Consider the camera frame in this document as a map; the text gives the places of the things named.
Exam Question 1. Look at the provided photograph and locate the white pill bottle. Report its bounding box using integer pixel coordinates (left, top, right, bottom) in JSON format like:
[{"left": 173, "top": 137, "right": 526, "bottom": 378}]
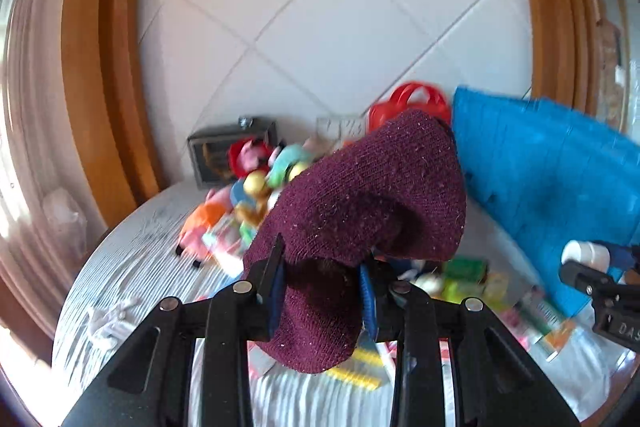
[{"left": 561, "top": 239, "right": 611, "bottom": 273}]

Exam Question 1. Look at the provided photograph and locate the maroon knitted beanie hat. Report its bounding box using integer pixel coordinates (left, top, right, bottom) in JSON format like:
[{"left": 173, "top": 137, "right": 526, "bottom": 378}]
[{"left": 243, "top": 109, "right": 466, "bottom": 374}]

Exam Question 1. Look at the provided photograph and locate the blue plastic storage crate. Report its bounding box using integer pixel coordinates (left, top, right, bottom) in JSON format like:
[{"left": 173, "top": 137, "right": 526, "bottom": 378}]
[{"left": 451, "top": 87, "right": 639, "bottom": 317}]

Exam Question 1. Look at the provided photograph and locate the pink pig plush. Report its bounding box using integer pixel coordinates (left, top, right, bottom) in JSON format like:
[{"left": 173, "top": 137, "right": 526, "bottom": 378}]
[{"left": 175, "top": 185, "right": 232, "bottom": 269}]

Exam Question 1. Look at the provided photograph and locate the red plastic toy case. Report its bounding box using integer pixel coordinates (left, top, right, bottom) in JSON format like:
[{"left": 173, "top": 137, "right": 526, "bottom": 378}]
[{"left": 367, "top": 81, "right": 451, "bottom": 132}]

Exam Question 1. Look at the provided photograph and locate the black small cabinet box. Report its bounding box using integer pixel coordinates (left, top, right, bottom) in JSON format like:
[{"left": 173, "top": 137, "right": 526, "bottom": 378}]
[{"left": 186, "top": 116, "right": 278, "bottom": 188}]

